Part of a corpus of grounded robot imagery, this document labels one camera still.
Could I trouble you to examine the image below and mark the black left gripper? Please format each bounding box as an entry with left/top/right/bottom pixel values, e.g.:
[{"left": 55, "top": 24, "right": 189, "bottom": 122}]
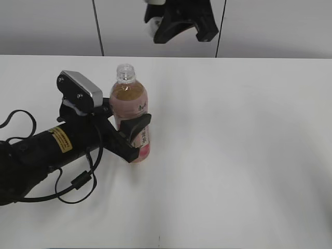
[{"left": 58, "top": 98, "right": 151, "bottom": 162}]

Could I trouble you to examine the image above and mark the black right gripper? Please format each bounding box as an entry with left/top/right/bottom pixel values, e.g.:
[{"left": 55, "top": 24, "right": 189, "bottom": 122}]
[{"left": 144, "top": 0, "right": 218, "bottom": 44}]

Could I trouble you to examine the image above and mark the pink peach tea bottle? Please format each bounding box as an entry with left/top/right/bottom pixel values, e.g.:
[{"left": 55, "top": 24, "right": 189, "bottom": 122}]
[{"left": 109, "top": 63, "right": 152, "bottom": 164}]

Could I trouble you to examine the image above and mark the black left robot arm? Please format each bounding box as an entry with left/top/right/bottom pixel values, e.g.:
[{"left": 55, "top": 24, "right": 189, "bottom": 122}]
[{"left": 1, "top": 98, "right": 151, "bottom": 205}]

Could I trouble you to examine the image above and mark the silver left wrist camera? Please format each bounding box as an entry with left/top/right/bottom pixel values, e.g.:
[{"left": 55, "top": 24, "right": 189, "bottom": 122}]
[{"left": 57, "top": 70, "right": 103, "bottom": 116}]

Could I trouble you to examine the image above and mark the black camera cable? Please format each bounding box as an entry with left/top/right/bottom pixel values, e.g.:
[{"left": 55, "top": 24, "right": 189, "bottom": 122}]
[{"left": 0, "top": 109, "right": 104, "bottom": 204}]

